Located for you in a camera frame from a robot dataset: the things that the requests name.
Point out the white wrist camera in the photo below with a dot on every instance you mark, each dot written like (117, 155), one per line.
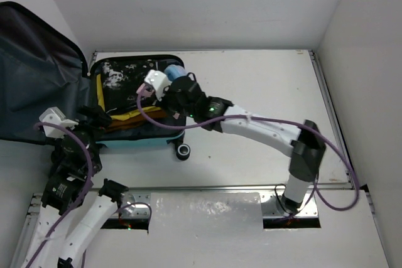
(55, 116)
(158, 81)

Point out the blue cloth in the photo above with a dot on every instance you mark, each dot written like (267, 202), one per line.
(174, 71)

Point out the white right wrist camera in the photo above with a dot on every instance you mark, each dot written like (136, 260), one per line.
(158, 81)

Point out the black white patterned jeans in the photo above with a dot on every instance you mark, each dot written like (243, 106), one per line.
(120, 79)

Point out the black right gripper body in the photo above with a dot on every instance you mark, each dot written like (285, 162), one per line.
(171, 103)

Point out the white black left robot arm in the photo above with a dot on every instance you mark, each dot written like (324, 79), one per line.
(59, 211)

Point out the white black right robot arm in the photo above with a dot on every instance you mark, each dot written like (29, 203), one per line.
(302, 145)

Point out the yellow shirt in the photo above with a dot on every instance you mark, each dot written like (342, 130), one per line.
(120, 117)

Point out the orange brown garment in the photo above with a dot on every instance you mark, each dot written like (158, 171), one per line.
(134, 122)

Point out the pink and teal kids suitcase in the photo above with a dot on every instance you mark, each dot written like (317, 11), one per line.
(42, 68)

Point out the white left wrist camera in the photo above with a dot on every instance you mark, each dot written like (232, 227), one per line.
(55, 116)

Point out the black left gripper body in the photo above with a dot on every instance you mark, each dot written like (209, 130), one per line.
(97, 132)

